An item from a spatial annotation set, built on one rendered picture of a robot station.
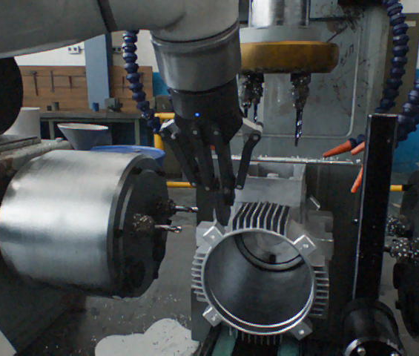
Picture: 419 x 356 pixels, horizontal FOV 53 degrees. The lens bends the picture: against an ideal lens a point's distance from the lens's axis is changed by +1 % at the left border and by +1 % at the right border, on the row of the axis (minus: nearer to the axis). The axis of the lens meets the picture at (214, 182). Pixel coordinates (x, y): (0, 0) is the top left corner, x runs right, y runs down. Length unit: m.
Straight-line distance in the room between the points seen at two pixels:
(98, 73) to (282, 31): 5.21
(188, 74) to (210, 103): 0.04
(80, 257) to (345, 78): 0.57
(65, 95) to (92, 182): 5.39
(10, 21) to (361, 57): 0.63
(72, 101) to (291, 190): 5.48
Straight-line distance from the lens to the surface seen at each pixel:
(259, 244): 0.78
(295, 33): 0.61
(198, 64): 0.41
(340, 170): 0.74
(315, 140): 0.85
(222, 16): 0.40
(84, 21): 0.38
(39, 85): 6.17
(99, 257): 0.63
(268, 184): 0.62
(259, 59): 0.58
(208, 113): 0.45
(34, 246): 0.69
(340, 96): 0.86
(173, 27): 0.40
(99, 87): 5.76
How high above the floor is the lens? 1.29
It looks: 14 degrees down
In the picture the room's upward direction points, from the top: straight up
